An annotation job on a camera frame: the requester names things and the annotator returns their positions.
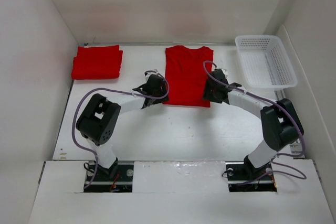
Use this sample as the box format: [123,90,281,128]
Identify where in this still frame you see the white perforated plastic basket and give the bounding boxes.
[235,35,298,91]

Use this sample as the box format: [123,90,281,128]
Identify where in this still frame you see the folded red t shirt stack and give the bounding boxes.
[71,45,123,80]

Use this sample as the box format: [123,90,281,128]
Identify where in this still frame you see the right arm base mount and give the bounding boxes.
[222,162,277,193]

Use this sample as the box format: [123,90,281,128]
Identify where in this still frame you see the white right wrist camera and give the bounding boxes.
[217,68,228,76]

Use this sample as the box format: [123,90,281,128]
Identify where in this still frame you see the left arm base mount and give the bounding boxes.
[83,161,134,193]

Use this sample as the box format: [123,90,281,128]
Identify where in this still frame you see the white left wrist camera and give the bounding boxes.
[144,69,158,81]

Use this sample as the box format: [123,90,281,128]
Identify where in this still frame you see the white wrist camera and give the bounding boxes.
[144,69,158,81]
[217,68,228,76]

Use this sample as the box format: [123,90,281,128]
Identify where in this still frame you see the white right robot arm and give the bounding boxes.
[203,69,306,179]

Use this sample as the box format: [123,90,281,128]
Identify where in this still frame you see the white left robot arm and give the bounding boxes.
[72,70,170,178]

